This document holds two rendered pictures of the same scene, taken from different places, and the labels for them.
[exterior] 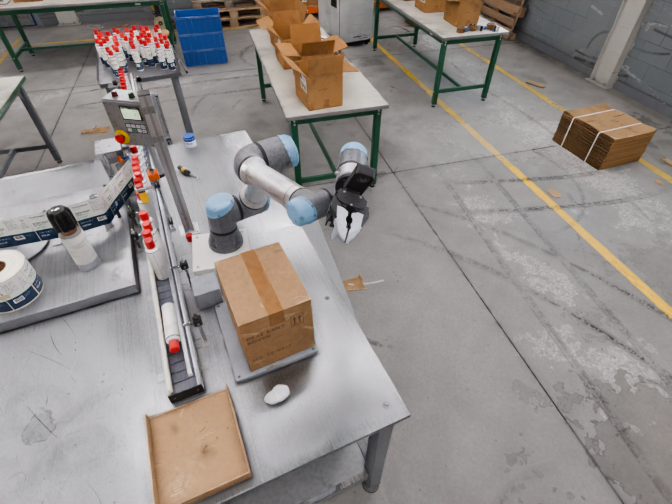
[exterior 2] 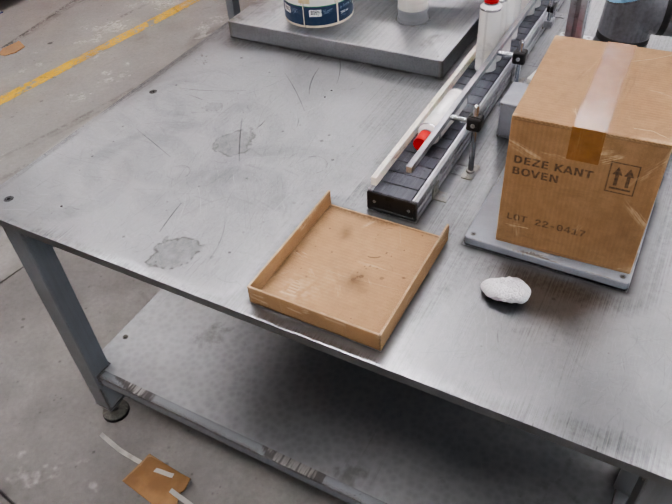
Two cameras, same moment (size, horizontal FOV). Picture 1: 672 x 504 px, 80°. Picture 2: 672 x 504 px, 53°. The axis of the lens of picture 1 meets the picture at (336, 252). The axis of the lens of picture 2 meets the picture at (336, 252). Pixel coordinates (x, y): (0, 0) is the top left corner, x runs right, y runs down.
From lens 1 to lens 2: 0.50 m
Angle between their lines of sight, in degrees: 39
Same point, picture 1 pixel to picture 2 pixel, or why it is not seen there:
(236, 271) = (578, 58)
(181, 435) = (346, 245)
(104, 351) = (349, 114)
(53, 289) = (354, 25)
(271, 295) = (604, 108)
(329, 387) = (600, 345)
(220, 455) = (367, 298)
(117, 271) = (435, 39)
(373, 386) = not seen: outside the picture
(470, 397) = not seen: outside the picture
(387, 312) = not seen: outside the picture
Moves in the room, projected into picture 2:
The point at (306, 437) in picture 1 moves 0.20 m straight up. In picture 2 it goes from (497, 373) to (512, 285)
